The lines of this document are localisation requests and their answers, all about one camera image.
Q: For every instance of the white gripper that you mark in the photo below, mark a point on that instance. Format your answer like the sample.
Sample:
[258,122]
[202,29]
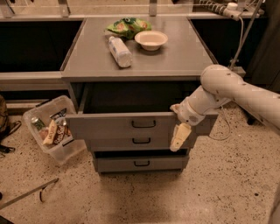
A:
[189,114]

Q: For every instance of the grey top drawer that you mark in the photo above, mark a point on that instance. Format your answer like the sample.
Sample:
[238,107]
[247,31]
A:
[118,110]

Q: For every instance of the grey drawer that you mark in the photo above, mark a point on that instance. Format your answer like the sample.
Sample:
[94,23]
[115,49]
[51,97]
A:
[129,144]
[118,110]
[140,160]

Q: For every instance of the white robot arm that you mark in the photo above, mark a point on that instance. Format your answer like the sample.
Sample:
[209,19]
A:
[234,173]

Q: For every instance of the grey drawer cabinet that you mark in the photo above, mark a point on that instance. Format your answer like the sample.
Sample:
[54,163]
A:
[182,58]

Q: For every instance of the grey bottom drawer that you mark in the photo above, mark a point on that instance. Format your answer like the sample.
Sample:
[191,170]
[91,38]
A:
[140,160]

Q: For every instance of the grey middle drawer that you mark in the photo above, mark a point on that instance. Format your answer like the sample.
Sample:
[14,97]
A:
[129,144]

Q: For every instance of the white paper bowl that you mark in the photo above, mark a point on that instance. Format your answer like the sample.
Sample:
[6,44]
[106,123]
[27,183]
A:
[151,40]

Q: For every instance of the clear plastic water bottle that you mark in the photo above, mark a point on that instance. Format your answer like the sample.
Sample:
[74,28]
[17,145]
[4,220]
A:
[120,52]

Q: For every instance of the green chip bag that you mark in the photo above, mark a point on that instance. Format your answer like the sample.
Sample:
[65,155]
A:
[129,27]

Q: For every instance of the brown snack bag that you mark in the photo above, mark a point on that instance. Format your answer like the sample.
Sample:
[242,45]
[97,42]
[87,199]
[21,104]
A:
[61,133]

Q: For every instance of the dark blue snack packet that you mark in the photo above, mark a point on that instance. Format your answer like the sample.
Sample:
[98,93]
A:
[59,114]

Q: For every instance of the white power strip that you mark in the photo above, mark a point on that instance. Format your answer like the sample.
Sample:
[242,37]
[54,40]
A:
[229,10]

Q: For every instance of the yellow snack bar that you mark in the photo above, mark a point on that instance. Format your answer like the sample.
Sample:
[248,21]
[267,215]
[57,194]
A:
[51,133]

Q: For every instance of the clear plastic storage bin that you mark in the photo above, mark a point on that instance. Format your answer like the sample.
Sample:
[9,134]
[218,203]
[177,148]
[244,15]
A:
[66,148]

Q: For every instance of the green soda can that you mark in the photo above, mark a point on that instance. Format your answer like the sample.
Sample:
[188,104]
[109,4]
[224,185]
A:
[37,123]

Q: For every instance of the dark bag at left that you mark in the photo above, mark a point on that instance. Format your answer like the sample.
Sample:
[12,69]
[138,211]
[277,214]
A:
[6,127]

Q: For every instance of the metal rod on floor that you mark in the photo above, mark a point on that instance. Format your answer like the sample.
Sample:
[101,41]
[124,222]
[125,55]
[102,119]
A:
[18,198]

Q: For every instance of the grey counter rail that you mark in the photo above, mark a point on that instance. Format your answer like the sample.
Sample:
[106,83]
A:
[30,81]

